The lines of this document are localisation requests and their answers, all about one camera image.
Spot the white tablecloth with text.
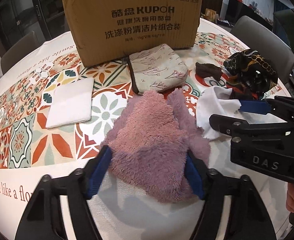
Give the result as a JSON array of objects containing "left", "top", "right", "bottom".
[{"left": 0, "top": 17, "right": 291, "bottom": 240}]

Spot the grey chair right side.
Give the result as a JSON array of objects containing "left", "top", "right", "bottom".
[{"left": 230, "top": 16, "right": 294, "bottom": 84}]

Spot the white folded square cloth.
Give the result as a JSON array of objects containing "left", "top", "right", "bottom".
[{"left": 45, "top": 78, "right": 94, "bottom": 129}]

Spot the dark brown hair band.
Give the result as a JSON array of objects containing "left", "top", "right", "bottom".
[{"left": 195, "top": 62, "right": 222, "bottom": 81}]

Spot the black gold patterned scarf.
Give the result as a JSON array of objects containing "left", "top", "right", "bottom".
[{"left": 223, "top": 49, "right": 278, "bottom": 100}]

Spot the grey chair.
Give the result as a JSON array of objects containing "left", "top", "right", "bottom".
[
  {"left": 0, "top": 31, "right": 40, "bottom": 75},
  {"left": 230, "top": 16, "right": 294, "bottom": 84}
]

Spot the white microfiber cloth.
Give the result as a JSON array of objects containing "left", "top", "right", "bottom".
[{"left": 196, "top": 86, "right": 241, "bottom": 141}]

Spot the grey chair far left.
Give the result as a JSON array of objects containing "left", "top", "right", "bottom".
[{"left": 0, "top": 31, "right": 40, "bottom": 75}]

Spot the colourful patterned table runner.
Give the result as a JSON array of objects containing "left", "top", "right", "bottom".
[{"left": 0, "top": 34, "right": 135, "bottom": 168}]

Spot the brown cardboard box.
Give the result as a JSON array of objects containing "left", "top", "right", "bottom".
[{"left": 62, "top": 0, "right": 202, "bottom": 67}]

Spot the black television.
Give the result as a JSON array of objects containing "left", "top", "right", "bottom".
[{"left": 225, "top": 0, "right": 273, "bottom": 31}]

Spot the black framed glass sliding door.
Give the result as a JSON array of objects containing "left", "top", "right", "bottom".
[{"left": 0, "top": 0, "right": 69, "bottom": 51}]

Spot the purple fluffy towel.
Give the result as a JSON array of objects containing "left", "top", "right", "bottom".
[{"left": 101, "top": 89, "right": 210, "bottom": 203}]

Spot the beige floral fabric pouch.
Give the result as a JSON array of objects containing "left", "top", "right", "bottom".
[{"left": 127, "top": 44, "right": 189, "bottom": 95}]

